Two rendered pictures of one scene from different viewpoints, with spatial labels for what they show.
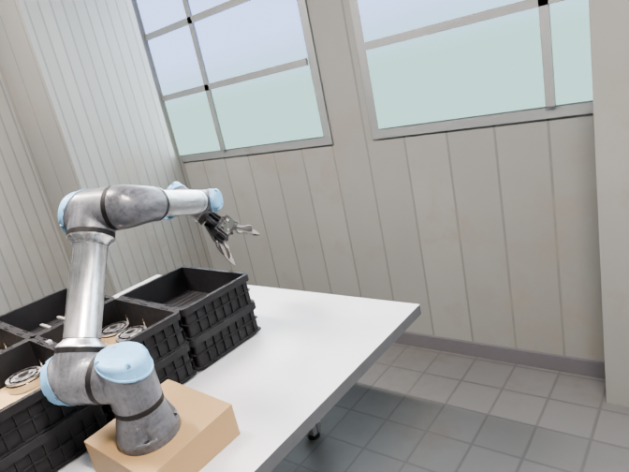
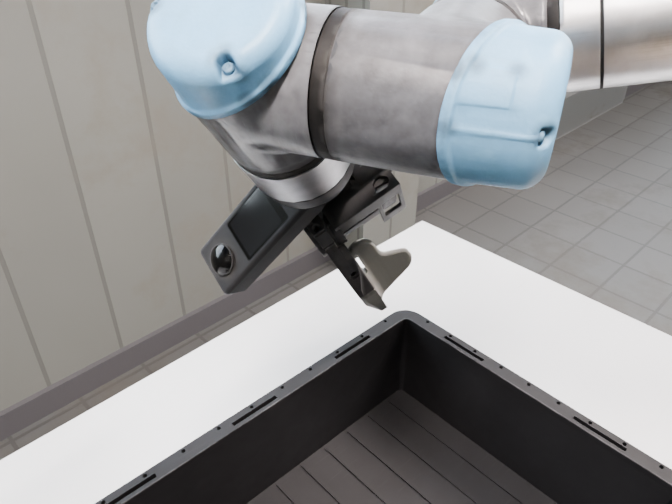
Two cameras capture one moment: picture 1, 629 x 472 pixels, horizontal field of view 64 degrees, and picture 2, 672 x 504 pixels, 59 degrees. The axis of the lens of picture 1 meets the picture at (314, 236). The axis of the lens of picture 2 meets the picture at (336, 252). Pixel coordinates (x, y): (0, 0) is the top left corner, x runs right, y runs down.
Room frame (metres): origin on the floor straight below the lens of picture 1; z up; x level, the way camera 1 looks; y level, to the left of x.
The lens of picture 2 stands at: (1.71, 0.74, 1.32)
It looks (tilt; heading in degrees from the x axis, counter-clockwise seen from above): 34 degrees down; 275
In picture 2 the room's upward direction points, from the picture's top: straight up
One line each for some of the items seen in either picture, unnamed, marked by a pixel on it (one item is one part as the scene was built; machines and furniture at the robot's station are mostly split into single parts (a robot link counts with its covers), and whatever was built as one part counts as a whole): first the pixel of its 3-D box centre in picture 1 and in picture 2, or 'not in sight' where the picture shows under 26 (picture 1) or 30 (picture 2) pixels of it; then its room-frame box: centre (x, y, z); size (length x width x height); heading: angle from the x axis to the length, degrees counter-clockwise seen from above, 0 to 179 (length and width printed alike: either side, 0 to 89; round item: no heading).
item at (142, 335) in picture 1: (107, 327); not in sight; (1.48, 0.70, 0.92); 0.40 x 0.30 x 0.02; 48
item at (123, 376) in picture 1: (125, 376); not in sight; (1.05, 0.50, 0.96); 0.13 x 0.12 x 0.14; 76
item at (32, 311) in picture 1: (57, 324); not in sight; (1.75, 1.00, 0.87); 0.40 x 0.30 x 0.11; 48
